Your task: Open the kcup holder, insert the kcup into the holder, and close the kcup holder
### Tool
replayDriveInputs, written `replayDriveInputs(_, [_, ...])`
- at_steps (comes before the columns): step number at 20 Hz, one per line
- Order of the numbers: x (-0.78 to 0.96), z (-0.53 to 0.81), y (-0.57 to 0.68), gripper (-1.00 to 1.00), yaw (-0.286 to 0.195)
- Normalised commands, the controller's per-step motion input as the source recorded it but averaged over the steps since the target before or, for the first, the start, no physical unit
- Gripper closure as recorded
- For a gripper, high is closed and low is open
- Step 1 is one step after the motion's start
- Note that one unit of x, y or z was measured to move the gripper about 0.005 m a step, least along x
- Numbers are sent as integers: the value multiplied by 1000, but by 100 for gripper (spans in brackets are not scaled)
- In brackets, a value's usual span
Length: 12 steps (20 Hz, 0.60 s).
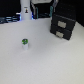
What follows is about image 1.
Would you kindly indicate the white kcup green lid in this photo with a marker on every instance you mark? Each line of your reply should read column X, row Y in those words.
column 25, row 44

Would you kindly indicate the black kcup holder drawer box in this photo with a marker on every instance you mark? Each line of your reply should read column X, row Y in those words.
column 63, row 21

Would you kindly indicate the black box teal trim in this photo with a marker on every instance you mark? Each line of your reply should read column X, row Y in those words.
column 42, row 8

